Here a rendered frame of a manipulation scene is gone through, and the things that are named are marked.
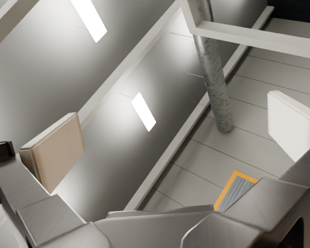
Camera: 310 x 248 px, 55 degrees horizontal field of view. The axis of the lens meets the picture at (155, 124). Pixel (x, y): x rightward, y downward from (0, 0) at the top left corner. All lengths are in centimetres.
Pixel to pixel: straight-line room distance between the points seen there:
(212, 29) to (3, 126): 403
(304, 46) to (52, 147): 299
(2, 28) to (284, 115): 207
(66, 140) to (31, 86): 574
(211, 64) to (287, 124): 781
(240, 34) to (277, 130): 312
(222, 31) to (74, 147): 322
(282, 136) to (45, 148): 13
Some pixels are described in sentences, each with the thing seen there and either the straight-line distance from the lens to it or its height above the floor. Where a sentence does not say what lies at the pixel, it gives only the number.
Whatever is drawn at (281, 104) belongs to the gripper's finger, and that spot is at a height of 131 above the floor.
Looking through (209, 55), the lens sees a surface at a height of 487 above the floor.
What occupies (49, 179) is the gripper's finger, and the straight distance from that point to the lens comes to 17.
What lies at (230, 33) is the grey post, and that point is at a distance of 335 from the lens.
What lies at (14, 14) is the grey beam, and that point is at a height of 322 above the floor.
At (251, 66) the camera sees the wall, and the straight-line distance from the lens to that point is 1254.
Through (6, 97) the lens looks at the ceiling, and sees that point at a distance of 577.
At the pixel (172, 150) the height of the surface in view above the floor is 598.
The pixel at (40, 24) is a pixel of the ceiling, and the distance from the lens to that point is 581.
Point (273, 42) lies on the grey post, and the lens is 317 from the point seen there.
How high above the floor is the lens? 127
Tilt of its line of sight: 33 degrees up
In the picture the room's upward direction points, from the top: 66 degrees counter-clockwise
